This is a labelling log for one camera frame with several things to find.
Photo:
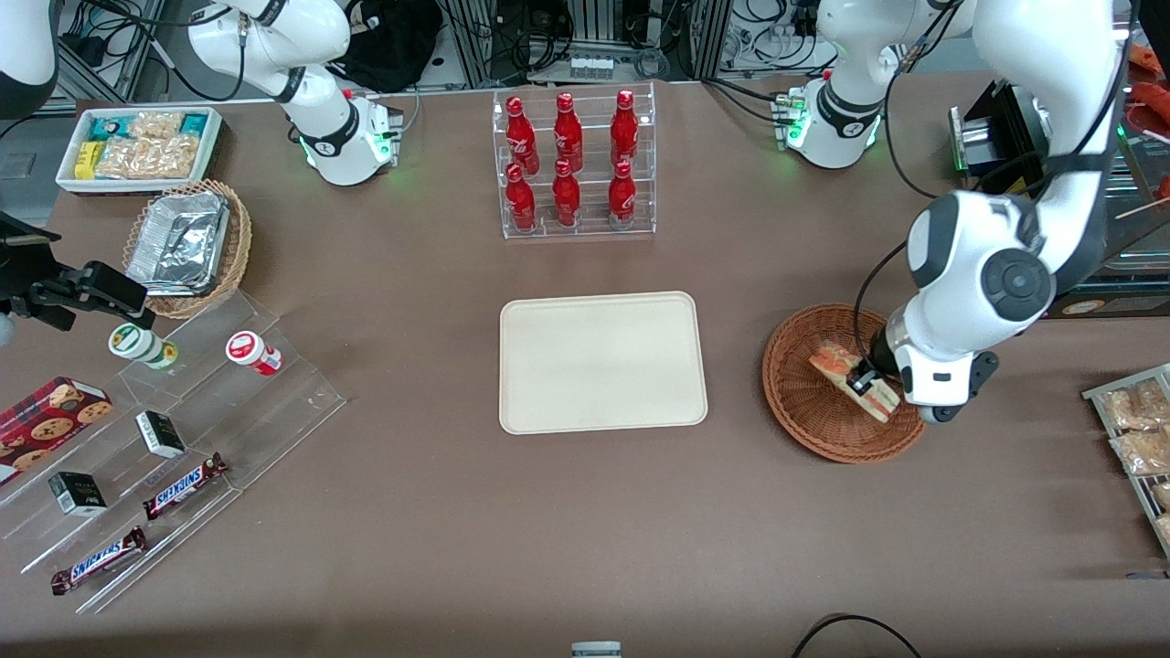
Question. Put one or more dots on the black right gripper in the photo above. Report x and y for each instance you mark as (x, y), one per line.
(26, 270)

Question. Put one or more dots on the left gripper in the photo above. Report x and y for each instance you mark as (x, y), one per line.
(880, 354)

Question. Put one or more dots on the triangular sandwich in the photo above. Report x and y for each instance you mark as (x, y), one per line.
(832, 358)

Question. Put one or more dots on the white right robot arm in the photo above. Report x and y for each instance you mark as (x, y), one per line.
(320, 137)

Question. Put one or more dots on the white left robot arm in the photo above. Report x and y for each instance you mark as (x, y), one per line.
(1005, 274)

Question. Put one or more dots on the dark brown wicker basket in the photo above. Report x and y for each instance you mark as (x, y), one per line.
(804, 411)

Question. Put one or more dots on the silver foil tray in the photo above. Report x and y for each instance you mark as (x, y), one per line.
(178, 242)

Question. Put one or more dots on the light brown wicker basket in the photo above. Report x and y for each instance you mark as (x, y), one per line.
(239, 247)

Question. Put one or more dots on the beige serving tray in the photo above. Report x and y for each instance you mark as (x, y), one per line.
(603, 366)

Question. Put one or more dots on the white bottle green label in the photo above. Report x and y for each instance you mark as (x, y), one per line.
(137, 344)

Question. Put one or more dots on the red cookie box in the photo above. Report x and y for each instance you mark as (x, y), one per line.
(46, 425)

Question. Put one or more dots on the yellow snack packet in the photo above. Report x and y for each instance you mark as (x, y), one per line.
(87, 160)

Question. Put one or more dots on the small black carton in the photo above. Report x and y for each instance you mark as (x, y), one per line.
(78, 493)
(160, 434)

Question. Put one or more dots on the large clear cracker bag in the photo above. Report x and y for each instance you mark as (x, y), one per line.
(151, 157)

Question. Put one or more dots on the teal snack packet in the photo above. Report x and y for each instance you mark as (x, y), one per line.
(195, 123)
(108, 128)

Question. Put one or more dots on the white bottle red label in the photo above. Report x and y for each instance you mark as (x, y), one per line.
(251, 352)

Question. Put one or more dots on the small clear cracker bag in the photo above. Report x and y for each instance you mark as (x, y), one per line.
(155, 125)

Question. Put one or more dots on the Snickers chocolate bar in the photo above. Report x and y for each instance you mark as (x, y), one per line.
(99, 560)
(183, 486)

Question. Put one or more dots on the white rectangular snack bin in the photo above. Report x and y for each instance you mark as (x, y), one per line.
(215, 137)

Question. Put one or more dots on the clear acrylic stepped display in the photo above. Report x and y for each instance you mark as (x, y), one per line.
(274, 411)

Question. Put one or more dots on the clear bag of crackers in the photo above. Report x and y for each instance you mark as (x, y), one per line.
(1133, 407)
(1143, 452)

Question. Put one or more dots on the black countertop warmer machine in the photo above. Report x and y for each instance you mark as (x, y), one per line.
(1124, 302)

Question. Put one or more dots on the red soda bottle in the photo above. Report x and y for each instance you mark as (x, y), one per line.
(624, 128)
(521, 137)
(622, 196)
(568, 132)
(566, 196)
(520, 201)

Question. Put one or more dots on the clear acrylic bottle rack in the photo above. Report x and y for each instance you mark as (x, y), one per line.
(594, 228)

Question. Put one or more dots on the black bag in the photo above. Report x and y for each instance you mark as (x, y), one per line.
(393, 46)

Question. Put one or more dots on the white power strip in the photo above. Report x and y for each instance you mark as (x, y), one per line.
(591, 67)

